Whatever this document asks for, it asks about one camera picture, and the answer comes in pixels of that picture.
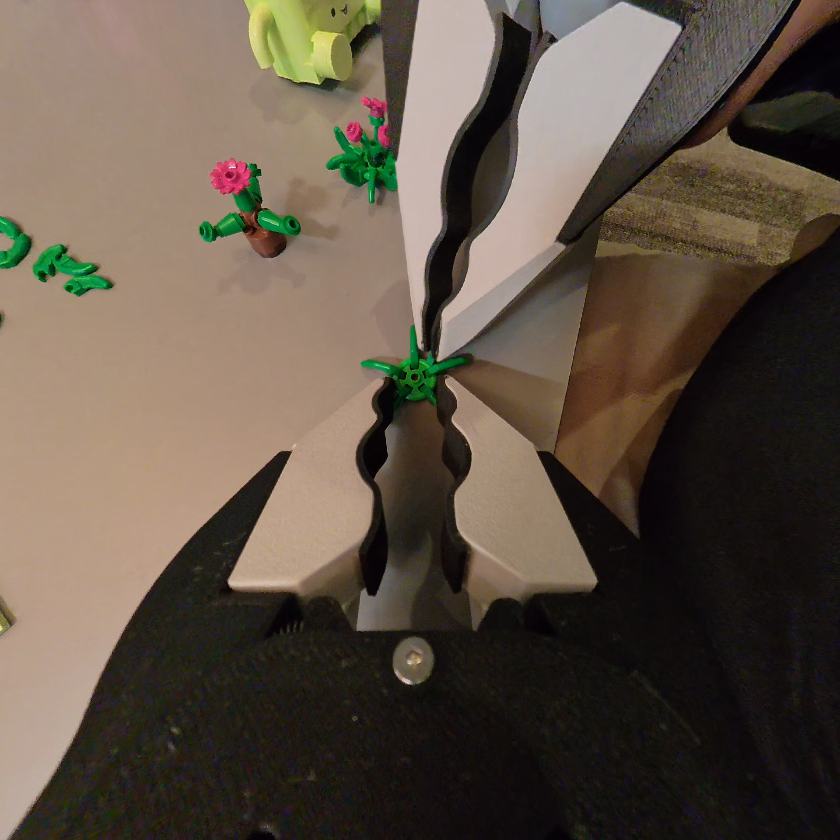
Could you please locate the group of loose green leaves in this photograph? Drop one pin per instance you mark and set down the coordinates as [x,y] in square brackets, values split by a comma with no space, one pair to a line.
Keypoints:
[88,284]

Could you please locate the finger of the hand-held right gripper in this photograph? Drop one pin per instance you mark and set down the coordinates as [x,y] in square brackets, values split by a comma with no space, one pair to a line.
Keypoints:
[577,131]
[433,98]

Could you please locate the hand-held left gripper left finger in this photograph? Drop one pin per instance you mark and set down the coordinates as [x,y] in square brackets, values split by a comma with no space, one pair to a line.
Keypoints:
[308,518]

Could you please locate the green bush with pink flowers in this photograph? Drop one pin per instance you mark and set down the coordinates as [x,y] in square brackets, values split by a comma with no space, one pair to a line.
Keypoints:
[361,161]

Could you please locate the pink flower on brown stem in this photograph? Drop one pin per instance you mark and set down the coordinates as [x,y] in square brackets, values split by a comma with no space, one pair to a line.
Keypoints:
[266,239]

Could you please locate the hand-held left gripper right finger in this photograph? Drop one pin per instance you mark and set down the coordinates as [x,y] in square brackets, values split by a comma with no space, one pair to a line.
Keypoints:
[518,525]

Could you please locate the lime green flat tile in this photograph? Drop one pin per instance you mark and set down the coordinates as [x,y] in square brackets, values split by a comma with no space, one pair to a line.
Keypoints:
[5,620]

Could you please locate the green spiky plant base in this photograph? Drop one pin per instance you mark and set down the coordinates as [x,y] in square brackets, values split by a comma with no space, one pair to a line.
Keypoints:
[413,377]

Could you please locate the person's right hand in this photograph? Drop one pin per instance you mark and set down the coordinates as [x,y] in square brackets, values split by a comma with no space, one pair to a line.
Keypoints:
[807,26]

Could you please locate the lime green brick pot figure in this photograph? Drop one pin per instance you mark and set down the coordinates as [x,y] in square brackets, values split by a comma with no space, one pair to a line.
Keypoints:
[295,33]

